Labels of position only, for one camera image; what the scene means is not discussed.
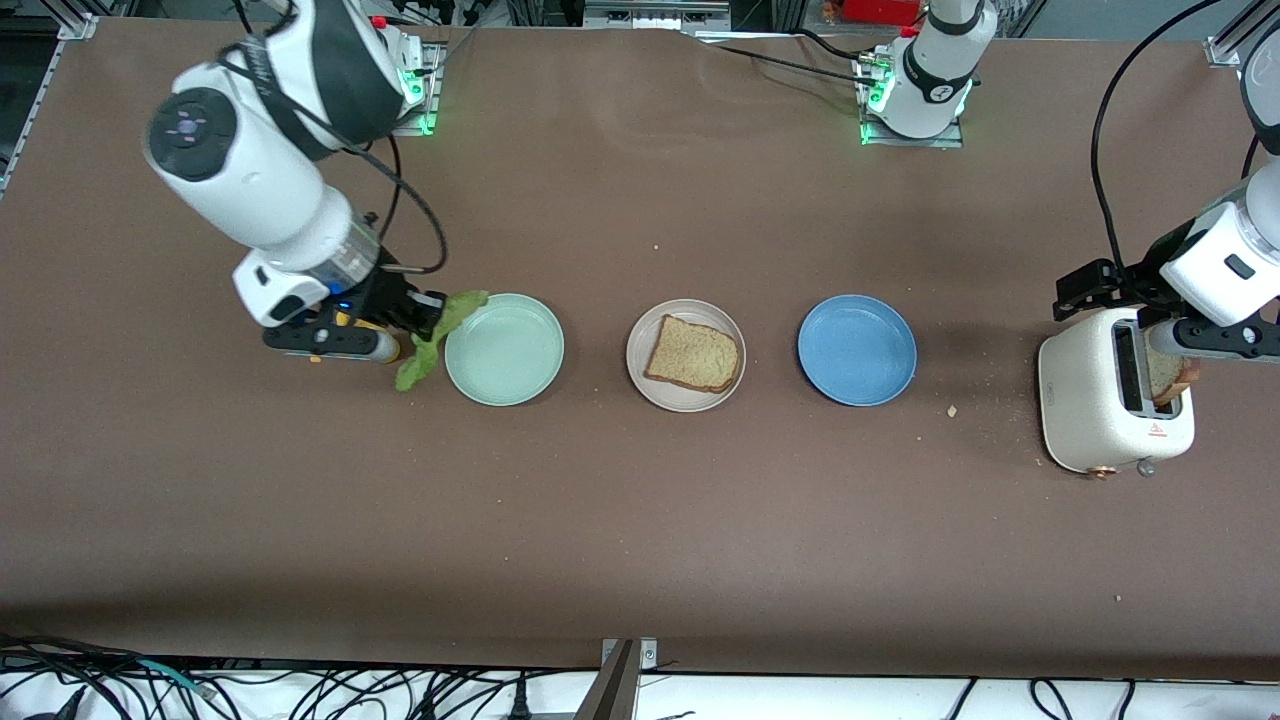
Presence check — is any teal cable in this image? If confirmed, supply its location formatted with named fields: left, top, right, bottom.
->
left=130, top=657, right=216, bottom=698

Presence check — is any white two-slot toaster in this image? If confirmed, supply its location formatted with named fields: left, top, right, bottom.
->
left=1037, top=307, right=1197, bottom=479

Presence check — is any yellow mustard squeeze bottle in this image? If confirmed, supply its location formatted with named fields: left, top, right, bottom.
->
left=310, top=310, right=401, bottom=363

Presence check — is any aluminium frame corner profile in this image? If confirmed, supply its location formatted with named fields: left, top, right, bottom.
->
left=1205, top=0, right=1280, bottom=69
left=40, top=0, right=136, bottom=41

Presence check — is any brown table cover mat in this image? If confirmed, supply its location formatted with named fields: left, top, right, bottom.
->
left=0, top=18, right=1280, bottom=683

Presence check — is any brown-crust bread slice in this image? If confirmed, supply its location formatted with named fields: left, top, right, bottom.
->
left=1145, top=345, right=1201, bottom=406
left=643, top=313, right=743, bottom=394

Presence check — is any beige round plate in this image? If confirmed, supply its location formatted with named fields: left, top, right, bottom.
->
left=626, top=298, right=748, bottom=414

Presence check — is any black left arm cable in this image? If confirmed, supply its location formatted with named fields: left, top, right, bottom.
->
left=1090, top=0, right=1226, bottom=276

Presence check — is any aluminium profile bracket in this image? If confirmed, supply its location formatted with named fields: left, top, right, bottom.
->
left=575, top=637, right=661, bottom=720

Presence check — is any black base power cable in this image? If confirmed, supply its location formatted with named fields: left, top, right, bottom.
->
left=700, top=28, right=876, bottom=89

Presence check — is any green lettuce leaf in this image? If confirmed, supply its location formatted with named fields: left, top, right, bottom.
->
left=395, top=290, right=489, bottom=393

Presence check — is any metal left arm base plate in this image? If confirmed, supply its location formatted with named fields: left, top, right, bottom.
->
left=858, top=50, right=966, bottom=149

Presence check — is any red box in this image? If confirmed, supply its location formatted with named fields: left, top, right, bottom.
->
left=845, top=0, right=921, bottom=26

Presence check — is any mint green round plate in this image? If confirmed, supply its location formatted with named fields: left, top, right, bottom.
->
left=444, top=292, right=566, bottom=408

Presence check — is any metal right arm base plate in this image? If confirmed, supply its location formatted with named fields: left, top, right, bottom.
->
left=390, top=40, right=443, bottom=136

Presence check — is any blue round plate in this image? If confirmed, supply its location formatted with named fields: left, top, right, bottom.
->
left=797, top=294, right=918, bottom=408

